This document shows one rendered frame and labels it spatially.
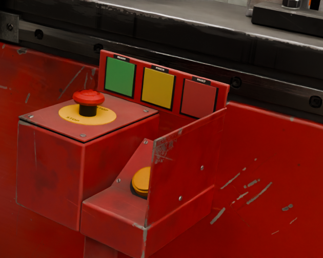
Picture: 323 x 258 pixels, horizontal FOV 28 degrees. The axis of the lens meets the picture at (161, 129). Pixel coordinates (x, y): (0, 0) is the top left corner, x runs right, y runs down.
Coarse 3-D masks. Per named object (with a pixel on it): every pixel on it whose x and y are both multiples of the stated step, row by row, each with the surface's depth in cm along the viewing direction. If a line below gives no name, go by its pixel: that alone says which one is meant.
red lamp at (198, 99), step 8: (184, 88) 82; (192, 88) 81; (200, 88) 80; (208, 88) 80; (184, 96) 82; (192, 96) 81; (200, 96) 80; (208, 96) 80; (184, 104) 82; (192, 104) 81; (200, 104) 81; (208, 104) 80; (184, 112) 82; (192, 112) 82; (200, 112) 81; (208, 112) 80
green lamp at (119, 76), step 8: (112, 64) 87; (120, 64) 86; (128, 64) 85; (112, 72) 87; (120, 72) 86; (128, 72) 86; (112, 80) 88; (120, 80) 87; (128, 80) 86; (112, 88) 88; (120, 88) 87; (128, 88) 86
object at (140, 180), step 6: (144, 168) 79; (150, 168) 78; (138, 174) 78; (144, 174) 78; (132, 180) 78; (138, 180) 78; (144, 180) 78; (138, 186) 77; (144, 186) 77; (138, 192) 77; (144, 192) 77
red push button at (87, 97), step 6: (84, 90) 80; (90, 90) 80; (78, 96) 78; (84, 96) 78; (90, 96) 78; (96, 96) 79; (102, 96) 79; (78, 102) 78; (84, 102) 78; (90, 102) 78; (96, 102) 78; (102, 102) 79; (84, 108) 79; (90, 108) 79; (96, 108) 80; (84, 114) 79; (90, 114) 80
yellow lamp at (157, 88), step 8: (152, 72) 84; (160, 72) 83; (144, 80) 85; (152, 80) 84; (160, 80) 83; (168, 80) 83; (144, 88) 85; (152, 88) 84; (160, 88) 84; (168, 88) 83; (144, 96) 85; (152, 96) 85; (160, 96) 84; (168, 96) 83; (160, 104) 84; (168, 104) 83
